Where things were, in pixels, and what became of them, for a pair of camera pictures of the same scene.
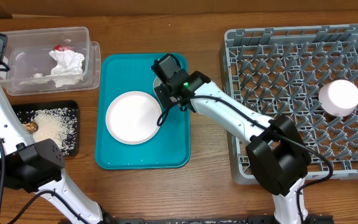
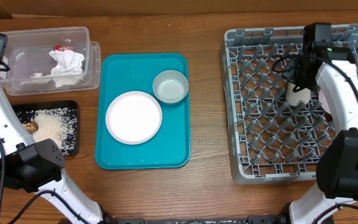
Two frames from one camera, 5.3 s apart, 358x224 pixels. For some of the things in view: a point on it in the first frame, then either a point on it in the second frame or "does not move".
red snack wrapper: (58, 47) does not move
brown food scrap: (31, 127) does not move
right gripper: (165, 94) to (301, 78)
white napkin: (66, 70) does not move
